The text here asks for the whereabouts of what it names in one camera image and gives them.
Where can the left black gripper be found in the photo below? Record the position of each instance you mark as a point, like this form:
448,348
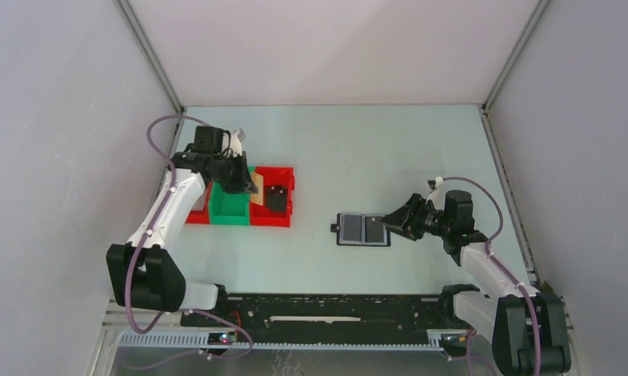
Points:
243,183

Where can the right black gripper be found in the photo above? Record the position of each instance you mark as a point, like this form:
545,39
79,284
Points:
400,221

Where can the black VIP card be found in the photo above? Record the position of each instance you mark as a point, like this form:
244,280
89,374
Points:
374,230

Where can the black leather card holder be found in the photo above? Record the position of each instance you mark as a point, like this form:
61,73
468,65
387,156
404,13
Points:
349,229

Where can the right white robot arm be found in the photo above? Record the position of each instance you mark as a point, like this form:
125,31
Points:
526,327

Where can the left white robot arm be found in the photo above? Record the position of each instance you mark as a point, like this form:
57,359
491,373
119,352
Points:
142,271

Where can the black card in bin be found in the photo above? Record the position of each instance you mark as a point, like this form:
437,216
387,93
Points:
276,198

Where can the green plastic bin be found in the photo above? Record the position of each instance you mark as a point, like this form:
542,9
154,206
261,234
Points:
226,209

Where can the right red plastic bin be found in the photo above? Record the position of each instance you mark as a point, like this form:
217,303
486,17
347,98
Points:
278,184

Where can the red plastic bin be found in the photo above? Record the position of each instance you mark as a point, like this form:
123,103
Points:
278,184
199,214

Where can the left red plastic bin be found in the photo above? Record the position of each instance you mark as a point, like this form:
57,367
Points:
199,214

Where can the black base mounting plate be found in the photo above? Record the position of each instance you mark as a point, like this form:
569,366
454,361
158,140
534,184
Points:
296,319

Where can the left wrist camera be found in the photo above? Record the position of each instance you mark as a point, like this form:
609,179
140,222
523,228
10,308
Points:
235,142

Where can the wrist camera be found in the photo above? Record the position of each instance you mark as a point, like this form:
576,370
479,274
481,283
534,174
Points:
435,186
235,142

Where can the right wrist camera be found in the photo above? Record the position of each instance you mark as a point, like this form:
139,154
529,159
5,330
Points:
435,186

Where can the aluminium frame rail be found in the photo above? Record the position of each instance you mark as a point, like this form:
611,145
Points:
115,316

